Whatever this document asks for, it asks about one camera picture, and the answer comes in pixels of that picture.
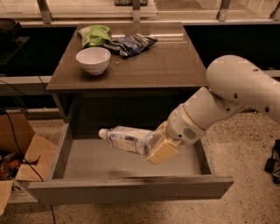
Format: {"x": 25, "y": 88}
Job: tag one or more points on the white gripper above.
{"x": 182, "y": 126}

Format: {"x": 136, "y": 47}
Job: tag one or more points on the clear plastic water bottle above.
{"x": 139, "y": 141}

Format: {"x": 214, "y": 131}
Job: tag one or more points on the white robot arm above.
{"x": 232, "y": 85}

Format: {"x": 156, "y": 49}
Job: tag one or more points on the grey drawer cabinet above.
{"x": 139, "y": 91}

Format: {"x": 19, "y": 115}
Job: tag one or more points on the open grey top drawer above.
{"x": 86, "y": 169}

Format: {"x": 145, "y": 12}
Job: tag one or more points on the dark blue snack bag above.
{"x": 131, "y": 45}

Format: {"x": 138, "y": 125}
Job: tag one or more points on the white ceramic bowl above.
{"x": 94, "y": 60}

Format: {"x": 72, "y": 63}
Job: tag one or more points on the green snack bag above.
{"x": 94, "y": 36}

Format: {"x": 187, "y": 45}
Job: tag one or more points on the open cardboard box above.
{"x": 26, "y": 157}

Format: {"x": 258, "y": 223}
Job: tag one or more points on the metal window railing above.
{"x": 186, "y": 12}

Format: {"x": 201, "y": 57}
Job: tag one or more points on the black power adapter with cable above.
{"x": 272, "y": 165}

